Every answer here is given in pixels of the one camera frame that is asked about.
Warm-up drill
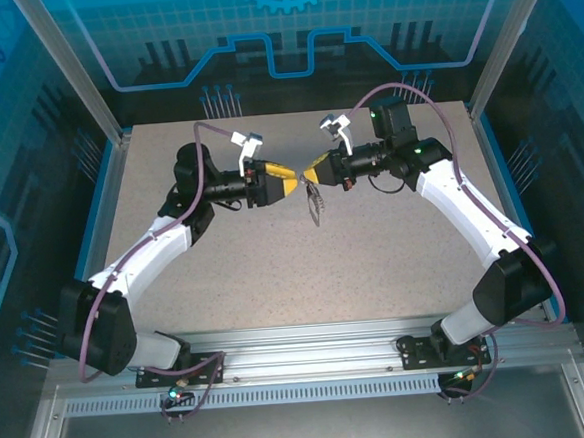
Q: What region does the blue table edge strip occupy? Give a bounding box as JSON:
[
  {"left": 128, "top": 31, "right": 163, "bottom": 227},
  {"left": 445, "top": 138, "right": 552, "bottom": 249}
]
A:
[
  {"left": 45, "top": 139, "right": 138, "bottom": 359},
  {"left": 479, "top": 108, "right": 572, "bottom": 329}
]

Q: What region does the silver keyring with chain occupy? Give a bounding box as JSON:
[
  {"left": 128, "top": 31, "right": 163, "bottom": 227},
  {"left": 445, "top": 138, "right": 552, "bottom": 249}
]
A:
[{"left": 303, "top": 184, "right": 330, "bottom": 228}]

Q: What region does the aluminium frame post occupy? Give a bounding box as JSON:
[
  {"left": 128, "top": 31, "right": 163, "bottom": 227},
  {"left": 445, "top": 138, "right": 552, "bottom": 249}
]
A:
[
  {"left": 458, "top": 0, "right": 570, "bottom": 122},
  {"left": 11, "top": 0, "right": 133, "bottom": 152}
]

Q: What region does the small connector with green light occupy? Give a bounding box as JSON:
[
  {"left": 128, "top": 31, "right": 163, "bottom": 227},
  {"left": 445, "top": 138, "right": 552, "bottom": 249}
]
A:
[
  {"left": 450, "top": 363, "right": 487, "bottom": 385},
  {"left": 163, "top": 379, "right": 195, "bottom": 408}
]

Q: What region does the grey metal panel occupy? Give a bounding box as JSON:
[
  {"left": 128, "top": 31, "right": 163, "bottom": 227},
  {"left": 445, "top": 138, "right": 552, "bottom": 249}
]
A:
[{"left": 49, "top": 381, "right": 584, "bottom": 438}]

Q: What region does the slotted grey cable duct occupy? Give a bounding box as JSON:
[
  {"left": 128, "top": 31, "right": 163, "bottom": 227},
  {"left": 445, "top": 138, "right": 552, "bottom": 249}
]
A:
[{"left": 62, "top": 373, "right": 445, "bottom": 421}]

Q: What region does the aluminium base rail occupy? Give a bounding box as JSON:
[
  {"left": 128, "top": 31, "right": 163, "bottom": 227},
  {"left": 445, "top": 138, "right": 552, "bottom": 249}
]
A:
[{"left": 47, "top": 302, "right": 583, "bottom": 403}]

